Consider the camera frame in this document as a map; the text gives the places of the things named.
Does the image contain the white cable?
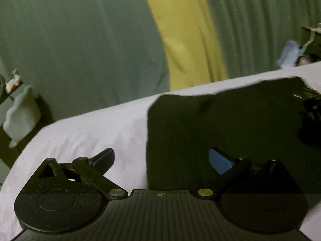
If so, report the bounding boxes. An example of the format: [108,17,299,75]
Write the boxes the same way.
[300,24,321,52]

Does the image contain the grey-green curtain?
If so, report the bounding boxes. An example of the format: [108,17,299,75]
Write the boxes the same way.
[0,0,321,128]

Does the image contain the black pants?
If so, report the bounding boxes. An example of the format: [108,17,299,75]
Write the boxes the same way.
[146,77,321,194]

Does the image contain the light blue cloth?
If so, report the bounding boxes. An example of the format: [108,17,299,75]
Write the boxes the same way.
[276,40,302,69]

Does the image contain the white plush cushion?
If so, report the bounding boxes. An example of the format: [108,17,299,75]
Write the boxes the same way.
[2,85,42,148]

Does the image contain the red and white packet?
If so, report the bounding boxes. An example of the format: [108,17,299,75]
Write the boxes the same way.
[5,68,24,93]

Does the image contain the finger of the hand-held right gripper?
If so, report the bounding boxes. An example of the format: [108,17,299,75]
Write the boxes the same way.
[302,87,321,124]

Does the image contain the dark bedside table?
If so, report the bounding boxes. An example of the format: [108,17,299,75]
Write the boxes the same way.
[302,25,321,64]

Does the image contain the yellow curtain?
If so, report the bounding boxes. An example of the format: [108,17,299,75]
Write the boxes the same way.
[140,0,230,91]

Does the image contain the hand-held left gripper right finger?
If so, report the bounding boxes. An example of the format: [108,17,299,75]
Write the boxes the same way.
[197,148,289,202]

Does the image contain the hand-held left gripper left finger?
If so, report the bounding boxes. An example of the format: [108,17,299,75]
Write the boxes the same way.
[37,148,129,202]

